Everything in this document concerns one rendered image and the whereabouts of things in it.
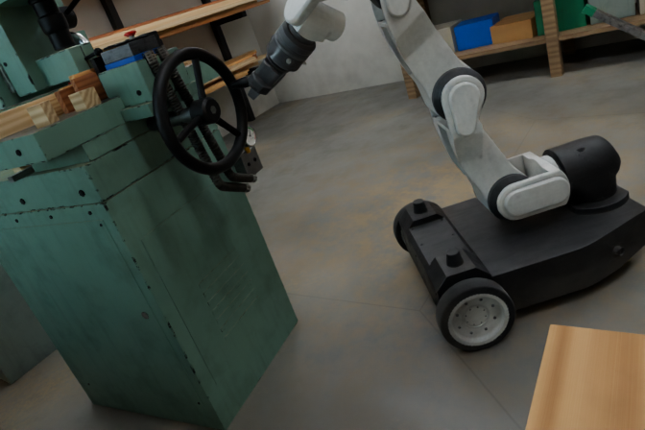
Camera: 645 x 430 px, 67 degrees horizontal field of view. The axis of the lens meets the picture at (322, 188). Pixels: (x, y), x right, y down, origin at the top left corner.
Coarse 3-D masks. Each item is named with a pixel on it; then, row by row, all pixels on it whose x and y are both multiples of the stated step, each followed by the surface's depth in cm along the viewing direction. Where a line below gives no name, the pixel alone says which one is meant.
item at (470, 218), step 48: (576, 144) 141; (576, 192) 140; (624, 192) 142; (432, 240) 150; (480, 240) 146; (528, 240) 139; (576, 240) 132; (624, 240) 134; (432, 288) 137; (528, 288) 132; (576, 288) 133
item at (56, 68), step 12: (72, 48) 116; (84, 48) 119; (36, 60) 122; (48, 60) 120; (60, 60) 118; (72, 60) 116; (84, 60) 119; (48, 72) 122; (60, 72) 120; (72, 72) 118; (48, 84) 124
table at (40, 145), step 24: (192, 72) 134; (216, 72) 142; (72, 120) 102; (96, 120) 107; (120, 120) 112; (0, 144) 101; (24, 144) 98; (48, 144) 97; (72, 144) 102; (0, 168) 105
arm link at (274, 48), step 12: (276, 48) 105; (264, 60) 108; (276, 60) 106; (288, 60) 105; (300, 60) 107; (252, 72) 109; (264, 72) 109; (276, 72) 108; (252, 84) 109; (264, 84) 109
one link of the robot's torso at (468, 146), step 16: (464, 80) 124; (448, 96) 125; (464, 96) 124; (480, 96) 125; (432, 112) 144; (448, 112) 126; (464, 112) 126; (448, 128) 132; (464, 128) 127; (480, 128) 128; (448, 144) 144; (464, 144) 131; (480, 144) 132; (464, 160) 136; (480, 160) 136; (496, 160) 137; (480, 176) 138; (496, 176) 138; (512, 176) 137; (480, 192) 142; (496, 192) 138; (496, 208) 139
